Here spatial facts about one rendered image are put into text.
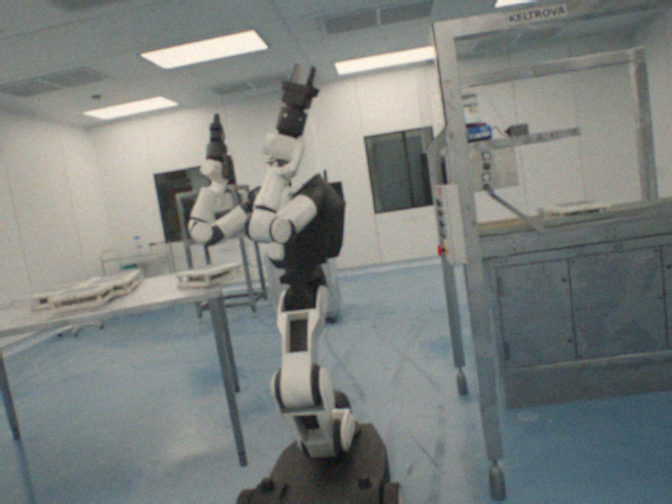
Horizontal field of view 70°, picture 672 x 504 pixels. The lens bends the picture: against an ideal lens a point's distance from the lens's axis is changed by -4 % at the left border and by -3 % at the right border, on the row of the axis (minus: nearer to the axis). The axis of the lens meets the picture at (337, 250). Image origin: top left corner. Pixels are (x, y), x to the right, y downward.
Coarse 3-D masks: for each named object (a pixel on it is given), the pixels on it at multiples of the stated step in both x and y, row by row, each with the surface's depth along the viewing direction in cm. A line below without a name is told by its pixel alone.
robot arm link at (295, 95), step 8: (288, 88) 150; (296, 88) 149; (304, 88) 148; (312, 88) 148; (288, 96) 150; (296, 96) 149; (304, 96) 148; (312, 96) 150; (288, 104) 150; (296, 104) 149; (304, 104) 149; (280, 112) 150; (288, 112) 148; (296, 112) 148; (304, 112) 150; (280, 120) 150; (288, 120) 149; (296, 120) 149; (304, 120) 151
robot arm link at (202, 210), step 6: (198, 198) 198; (204, 198) 197; (210, 198) 198; (198, 204) 197; (204, 204) 197; (210, 204) 198; (198, 210) 196; (204, 210) 196; (210, 210) 199; (192, 216) 196; (198, 216) 196; (204, 216) 197; (192, 222) 195; (198, 222) 193; (204, 222) 197; (192, 228) 193
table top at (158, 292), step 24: (144, 288) 269; (168, 288) 255; (192, 288) 241; (216, 288) 230; (0, 312) 260; (24, 312) 246; (48, 312) 233; (72, 312) 222; (96, 312) 212; (120, 312) 214; (0, 336) 204
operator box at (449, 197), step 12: (444, 192) 158; (456, 192) 158; (444, 204) 158; (456, 204) 158; (444, 216) 160; (456, 216) 159; (444, 228) 166; (456, 228) 159; (444, 240) 172; (456, 240) 159; (456, 252) 160; (456, 264) 160
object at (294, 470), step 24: (336, 408) 207; (360, 432) 215; (288, 456) 204; (336, 456) 199; (360, 456) 196; (384, 456) 193; (264, 480) 174; (288, 480) 186; (312, 480) 184; (336, 480) 181; (360, 480) 167; (384, 480) 182
